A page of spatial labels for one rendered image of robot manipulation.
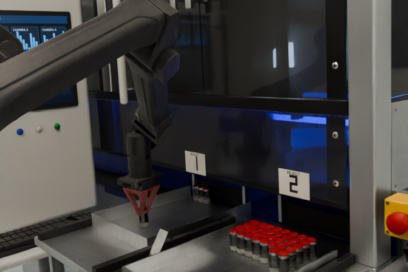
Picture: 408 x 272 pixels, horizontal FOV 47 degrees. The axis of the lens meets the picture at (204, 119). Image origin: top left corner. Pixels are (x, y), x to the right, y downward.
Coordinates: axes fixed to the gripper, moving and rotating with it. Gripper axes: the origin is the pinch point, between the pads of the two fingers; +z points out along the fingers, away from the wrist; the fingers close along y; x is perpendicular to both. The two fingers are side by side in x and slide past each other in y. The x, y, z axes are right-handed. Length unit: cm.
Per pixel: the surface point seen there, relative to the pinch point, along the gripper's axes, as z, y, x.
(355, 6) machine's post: -46, 9, -49
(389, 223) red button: -7, 2, -57
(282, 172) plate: -10.9, 12.5, -31.9
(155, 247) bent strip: 2.9, -9.6, -12.1
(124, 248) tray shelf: 5.9, -8.9, -1.9
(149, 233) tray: 5.8, 0.5, -1.1
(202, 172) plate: -5.7, 19.3, -4.9
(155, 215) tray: 6.2, 11.3, 6.0
